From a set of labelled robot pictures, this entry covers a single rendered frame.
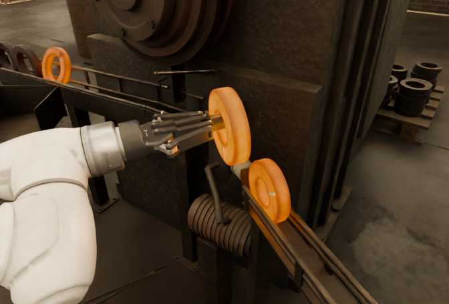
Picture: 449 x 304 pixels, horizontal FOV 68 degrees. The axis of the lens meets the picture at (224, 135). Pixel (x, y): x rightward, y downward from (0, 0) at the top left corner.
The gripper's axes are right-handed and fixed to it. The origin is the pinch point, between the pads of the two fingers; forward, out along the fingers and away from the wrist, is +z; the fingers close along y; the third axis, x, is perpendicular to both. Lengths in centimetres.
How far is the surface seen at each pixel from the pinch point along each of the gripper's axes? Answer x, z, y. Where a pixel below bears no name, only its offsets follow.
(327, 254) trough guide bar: -22.8, 12.1, 20.2
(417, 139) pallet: -98, 165, -78
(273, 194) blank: -18.6, 8.2, 5.1
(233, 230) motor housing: -40.9, 3.0, -7.4
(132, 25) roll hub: 10.0, -10.6, -42.3
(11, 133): -30, -58, -73
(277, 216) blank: -23.0, 8.1, 7.5
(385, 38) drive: -14, 97, -59
